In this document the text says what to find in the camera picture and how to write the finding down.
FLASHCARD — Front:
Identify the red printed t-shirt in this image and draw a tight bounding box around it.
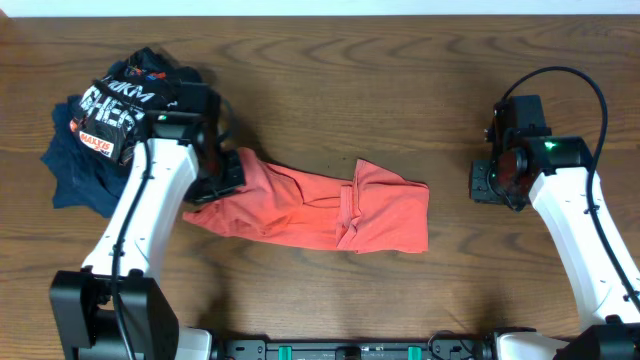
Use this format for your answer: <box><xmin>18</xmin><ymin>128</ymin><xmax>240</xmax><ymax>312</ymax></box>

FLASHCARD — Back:
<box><xmin>183</xmin><ymin>148</ymin><xmax>430</xmax><ymax>254</ymax></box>

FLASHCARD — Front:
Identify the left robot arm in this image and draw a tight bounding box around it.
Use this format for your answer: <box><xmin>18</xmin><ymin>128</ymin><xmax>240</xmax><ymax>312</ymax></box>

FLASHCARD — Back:
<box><xmin>49</xmin><ymin>80</ymin><xmax>245</xmax><ymax>359</ymax></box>

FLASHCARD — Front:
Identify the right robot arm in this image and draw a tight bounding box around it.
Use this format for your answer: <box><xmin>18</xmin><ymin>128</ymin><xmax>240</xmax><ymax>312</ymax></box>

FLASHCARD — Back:
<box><xmin>469</xmin><ymin>95</ymin><xmax>639</xmax><ymax>359</ymax></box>

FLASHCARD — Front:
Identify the black printed jersey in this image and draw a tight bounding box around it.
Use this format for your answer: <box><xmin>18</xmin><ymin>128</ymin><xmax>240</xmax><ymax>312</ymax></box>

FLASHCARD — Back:
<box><xmin>71</xmin><ymin>47</ymin><xmax>210</xmax><ymax>166</ymax></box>

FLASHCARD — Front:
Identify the navy blue t-shirt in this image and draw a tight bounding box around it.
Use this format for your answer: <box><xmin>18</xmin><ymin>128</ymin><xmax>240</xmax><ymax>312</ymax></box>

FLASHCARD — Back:
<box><xmin>41</xmin><ymin>95</ymin><xmax>131</xmax><ymax>218</ymax></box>

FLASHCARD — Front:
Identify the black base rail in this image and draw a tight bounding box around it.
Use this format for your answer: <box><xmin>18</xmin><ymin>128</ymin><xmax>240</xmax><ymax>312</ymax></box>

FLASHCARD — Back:
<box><xmin>174</xmin><ymin>327</ymin><xmax>501</xmax><ymax>360</ymax></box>

